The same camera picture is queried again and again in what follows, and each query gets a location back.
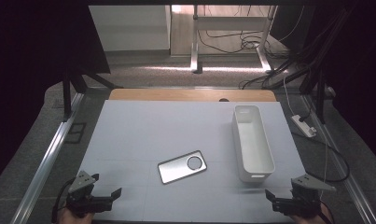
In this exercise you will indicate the white plastic storage bin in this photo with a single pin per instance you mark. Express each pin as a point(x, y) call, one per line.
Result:
point(254, 149)

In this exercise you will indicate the white power strip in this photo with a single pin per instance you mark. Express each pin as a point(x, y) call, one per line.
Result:
point(303, 126)

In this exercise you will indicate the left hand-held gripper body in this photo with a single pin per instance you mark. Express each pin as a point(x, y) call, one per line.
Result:
point(83, 199)

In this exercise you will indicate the white cabinet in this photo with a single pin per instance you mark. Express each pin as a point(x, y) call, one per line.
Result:
point(129, 28)

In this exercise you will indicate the wooden table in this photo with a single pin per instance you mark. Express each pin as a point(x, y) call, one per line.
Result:
point(176, 95)

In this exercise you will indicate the white desk frame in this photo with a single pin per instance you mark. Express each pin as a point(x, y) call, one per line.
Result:
point(229, 22)

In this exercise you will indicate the black table grommet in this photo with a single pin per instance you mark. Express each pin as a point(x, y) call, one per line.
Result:
point(224, 100)

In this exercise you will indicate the black curtain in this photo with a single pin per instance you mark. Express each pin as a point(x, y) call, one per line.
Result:
point(363, 77)
point(36, 62)

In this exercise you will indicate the dark floor outlet plate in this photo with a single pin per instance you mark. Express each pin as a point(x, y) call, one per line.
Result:
point(76, 133)

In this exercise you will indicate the white table mat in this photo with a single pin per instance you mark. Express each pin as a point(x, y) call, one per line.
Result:
point(145, 130)

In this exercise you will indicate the dark phone case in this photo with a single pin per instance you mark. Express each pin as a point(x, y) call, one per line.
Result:
point(176, 170)

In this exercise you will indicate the black metal stand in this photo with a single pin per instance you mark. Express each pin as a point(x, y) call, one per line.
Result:
point(66, 93)
point(321, 93)

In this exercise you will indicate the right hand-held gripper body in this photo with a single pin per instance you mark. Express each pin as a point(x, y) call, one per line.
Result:
point(303, 202)

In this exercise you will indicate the person's left hand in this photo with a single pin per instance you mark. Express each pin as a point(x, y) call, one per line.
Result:
point(73, 219)

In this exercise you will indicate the person's right hand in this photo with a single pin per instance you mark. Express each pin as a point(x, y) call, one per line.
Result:
point(313, 220)

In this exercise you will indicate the metal floor rail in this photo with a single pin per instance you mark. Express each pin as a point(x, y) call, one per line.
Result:
point(341, 168)
point(48, 161)

